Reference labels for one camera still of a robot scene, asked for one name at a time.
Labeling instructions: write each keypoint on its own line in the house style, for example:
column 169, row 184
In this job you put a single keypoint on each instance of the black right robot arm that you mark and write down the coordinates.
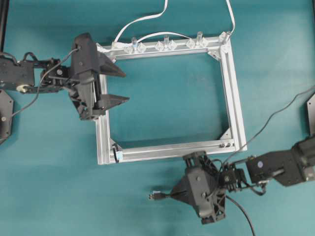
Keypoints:
column 287, row 167

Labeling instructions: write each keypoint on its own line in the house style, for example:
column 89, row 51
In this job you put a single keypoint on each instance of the black zip tie loop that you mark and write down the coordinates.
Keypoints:
column 114, row 149

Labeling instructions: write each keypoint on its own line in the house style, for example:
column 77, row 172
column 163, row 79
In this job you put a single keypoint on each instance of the blue tape mount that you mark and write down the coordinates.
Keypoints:
column 119, row 155

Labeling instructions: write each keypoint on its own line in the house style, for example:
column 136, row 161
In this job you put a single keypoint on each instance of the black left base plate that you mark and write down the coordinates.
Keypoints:
column 6, row 111

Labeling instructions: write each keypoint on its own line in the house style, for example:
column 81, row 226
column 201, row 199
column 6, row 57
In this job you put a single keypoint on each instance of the clear cable clip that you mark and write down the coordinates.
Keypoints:
column 136, row 46
column 199, row 42
column 167, row 44

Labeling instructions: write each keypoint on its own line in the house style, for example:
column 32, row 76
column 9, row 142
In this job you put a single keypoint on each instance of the black vertical frame post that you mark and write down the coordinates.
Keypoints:
column 4, row 8

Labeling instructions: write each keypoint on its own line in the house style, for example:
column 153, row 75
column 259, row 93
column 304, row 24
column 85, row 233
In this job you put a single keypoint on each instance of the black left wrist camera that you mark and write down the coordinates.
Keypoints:
column 85, row 59

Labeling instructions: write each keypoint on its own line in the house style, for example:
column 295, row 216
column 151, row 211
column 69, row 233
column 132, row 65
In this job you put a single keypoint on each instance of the grey right base plate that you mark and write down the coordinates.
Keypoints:
column 311, row 114

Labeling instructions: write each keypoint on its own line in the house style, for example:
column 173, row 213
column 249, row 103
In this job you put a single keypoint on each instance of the aluminium extrusion frame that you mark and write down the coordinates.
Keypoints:
column 232, row 140

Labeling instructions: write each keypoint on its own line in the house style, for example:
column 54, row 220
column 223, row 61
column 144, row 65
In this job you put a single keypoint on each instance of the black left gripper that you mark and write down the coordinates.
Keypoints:
column 84, row 89

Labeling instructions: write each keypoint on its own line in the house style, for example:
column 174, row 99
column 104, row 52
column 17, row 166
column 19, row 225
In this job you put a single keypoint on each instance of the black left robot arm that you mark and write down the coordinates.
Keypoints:
column 33, row 76

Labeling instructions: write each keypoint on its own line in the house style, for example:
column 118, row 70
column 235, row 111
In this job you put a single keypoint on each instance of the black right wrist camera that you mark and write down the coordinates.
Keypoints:
column 207, row 187

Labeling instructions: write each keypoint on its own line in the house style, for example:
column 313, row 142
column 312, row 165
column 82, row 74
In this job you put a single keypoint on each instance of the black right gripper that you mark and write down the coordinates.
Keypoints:
column 186, row 190

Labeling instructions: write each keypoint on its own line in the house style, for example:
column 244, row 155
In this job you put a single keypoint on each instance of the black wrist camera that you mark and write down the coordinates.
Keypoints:
column 207, row 187
column 85, row 59

